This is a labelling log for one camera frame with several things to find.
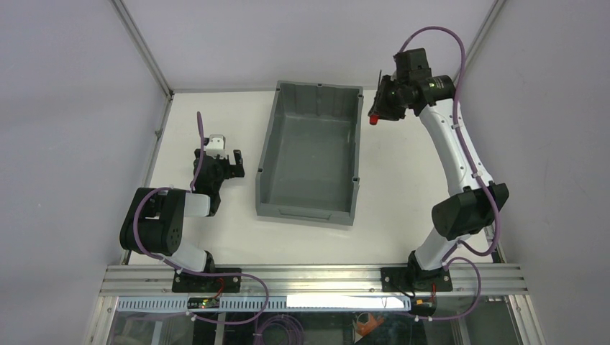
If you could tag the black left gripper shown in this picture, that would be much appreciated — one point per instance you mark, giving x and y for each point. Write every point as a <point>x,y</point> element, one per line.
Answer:
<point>218,162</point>

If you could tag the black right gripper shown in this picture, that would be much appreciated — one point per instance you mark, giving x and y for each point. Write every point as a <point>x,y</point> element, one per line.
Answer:
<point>384,106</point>

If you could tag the red handled screwdriver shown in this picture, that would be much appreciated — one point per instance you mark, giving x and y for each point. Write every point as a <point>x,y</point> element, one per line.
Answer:
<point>373,114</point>

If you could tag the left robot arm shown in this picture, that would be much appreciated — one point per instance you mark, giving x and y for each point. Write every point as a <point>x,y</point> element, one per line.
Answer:
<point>154,222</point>

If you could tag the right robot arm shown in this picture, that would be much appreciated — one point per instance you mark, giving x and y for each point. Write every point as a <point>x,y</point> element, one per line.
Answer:
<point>474,198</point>

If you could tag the grey plastic storage bin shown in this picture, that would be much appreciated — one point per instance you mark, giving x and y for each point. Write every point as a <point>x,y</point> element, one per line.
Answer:
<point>308,167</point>

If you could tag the orange object under table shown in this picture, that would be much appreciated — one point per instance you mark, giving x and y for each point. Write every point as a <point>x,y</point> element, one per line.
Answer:
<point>367,322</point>

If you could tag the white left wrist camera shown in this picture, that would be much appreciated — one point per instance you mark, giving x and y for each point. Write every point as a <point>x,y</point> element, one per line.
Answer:
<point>215,146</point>

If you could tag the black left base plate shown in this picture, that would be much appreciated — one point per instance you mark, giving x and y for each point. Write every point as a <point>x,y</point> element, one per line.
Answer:
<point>229,282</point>

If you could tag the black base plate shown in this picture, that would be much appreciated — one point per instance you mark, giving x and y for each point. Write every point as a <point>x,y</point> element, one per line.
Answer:
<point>229,282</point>
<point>412,279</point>

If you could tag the white slotted cable duct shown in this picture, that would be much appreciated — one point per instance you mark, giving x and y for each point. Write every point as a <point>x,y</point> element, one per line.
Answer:
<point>289,303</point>

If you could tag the aluminium front rail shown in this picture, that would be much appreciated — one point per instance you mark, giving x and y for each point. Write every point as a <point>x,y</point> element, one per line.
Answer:
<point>486,279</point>

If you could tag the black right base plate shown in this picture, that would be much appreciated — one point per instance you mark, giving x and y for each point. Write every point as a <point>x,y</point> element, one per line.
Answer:
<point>412,279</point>

